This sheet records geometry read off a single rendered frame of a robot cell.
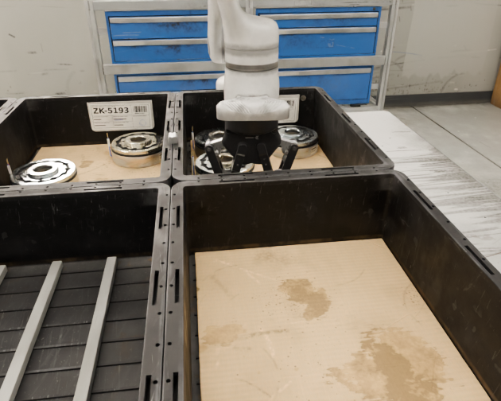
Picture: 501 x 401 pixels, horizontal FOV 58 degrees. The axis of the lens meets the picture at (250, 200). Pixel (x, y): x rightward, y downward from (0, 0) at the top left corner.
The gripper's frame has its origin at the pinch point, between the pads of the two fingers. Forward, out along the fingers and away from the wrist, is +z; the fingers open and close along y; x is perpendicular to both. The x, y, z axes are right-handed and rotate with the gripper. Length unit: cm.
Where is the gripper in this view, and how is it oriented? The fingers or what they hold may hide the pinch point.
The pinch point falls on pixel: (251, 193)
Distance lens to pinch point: 68.9
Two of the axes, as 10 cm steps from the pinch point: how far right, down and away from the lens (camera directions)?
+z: 0.0, 8.7, 4.9
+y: -10.0, 0.1, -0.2
